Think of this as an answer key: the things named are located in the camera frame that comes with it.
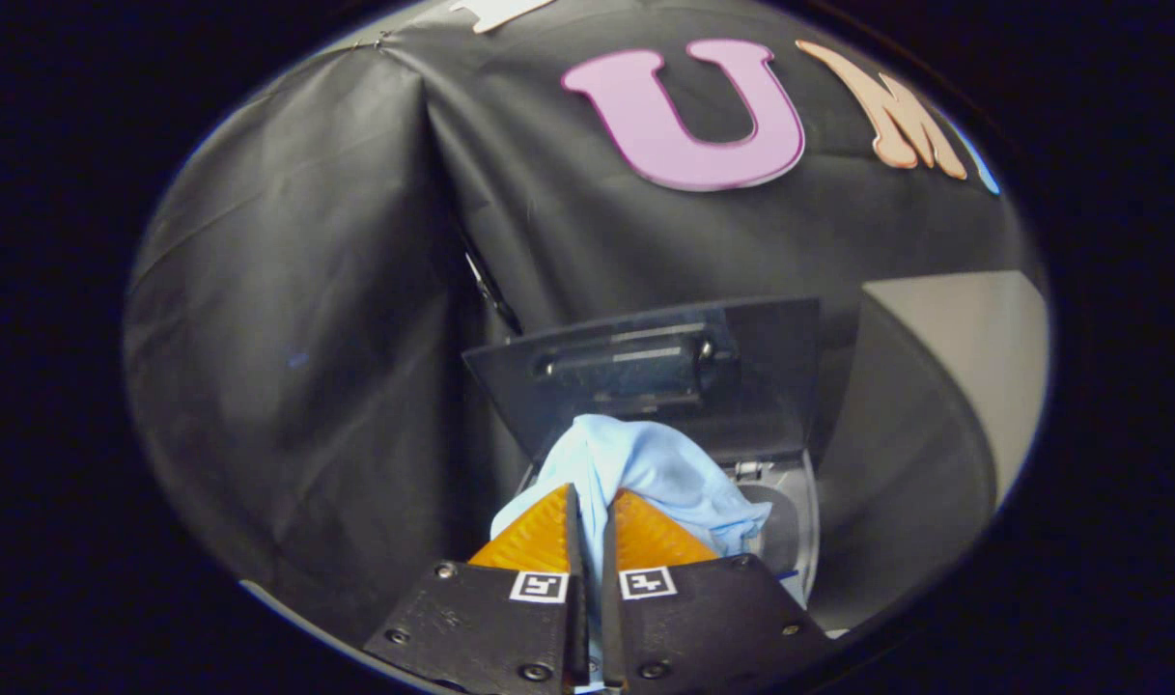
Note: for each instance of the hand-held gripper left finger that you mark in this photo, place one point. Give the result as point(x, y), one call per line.
point(490, 627)

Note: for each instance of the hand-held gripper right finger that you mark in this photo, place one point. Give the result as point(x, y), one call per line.
point(703, 623)

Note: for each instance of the light blue garment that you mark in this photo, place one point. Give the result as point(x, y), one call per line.
point(645, 463)

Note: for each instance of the black backdrop cloth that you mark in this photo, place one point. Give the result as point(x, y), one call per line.
point(336, 338)

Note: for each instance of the beige cabinet with dark top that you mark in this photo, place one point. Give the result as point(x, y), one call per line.
point(973, 357)

